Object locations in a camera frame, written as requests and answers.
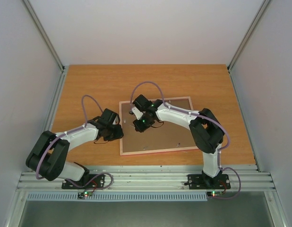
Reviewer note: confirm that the right aluminium corner post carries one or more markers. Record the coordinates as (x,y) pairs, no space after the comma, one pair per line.
(250,31)

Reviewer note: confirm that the left aluminium corner post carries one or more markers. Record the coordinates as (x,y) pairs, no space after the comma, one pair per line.
(33,15)

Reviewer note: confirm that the grey slotted cable duct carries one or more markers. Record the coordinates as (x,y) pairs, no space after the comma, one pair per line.
(119,196)

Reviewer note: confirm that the left controller board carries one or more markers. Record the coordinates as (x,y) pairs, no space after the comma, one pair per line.
(84,195)

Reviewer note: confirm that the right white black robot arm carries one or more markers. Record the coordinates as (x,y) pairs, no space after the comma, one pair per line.
(206,131)

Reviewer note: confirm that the controller board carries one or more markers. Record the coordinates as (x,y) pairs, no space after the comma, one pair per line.
(213,194)
(84,195)

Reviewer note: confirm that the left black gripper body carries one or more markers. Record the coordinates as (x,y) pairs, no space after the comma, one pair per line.
(108,137)

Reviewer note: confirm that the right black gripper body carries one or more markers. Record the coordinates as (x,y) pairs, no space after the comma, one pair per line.
(138,125)

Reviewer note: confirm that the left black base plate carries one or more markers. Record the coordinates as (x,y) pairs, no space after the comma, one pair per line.
(98,180)

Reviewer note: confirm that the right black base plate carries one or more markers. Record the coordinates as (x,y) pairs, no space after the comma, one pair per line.
(195,182)

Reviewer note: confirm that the pink photo frame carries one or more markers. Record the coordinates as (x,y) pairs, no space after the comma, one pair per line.
(161,137)

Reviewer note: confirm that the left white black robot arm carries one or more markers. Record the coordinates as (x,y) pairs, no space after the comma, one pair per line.
(48,156)

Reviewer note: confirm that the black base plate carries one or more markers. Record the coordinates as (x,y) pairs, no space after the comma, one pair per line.
(98,180)
(195,182)

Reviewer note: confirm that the aluminium front rail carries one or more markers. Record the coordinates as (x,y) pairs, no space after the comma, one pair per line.
(246,178)

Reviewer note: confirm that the aluminium corner post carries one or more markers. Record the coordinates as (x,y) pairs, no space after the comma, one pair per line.
(250,31)
(33,15)

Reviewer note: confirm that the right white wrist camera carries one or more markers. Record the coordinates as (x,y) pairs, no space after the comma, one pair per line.
(138,114)

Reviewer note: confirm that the right controller board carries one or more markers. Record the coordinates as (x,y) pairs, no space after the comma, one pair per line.
(213,194)

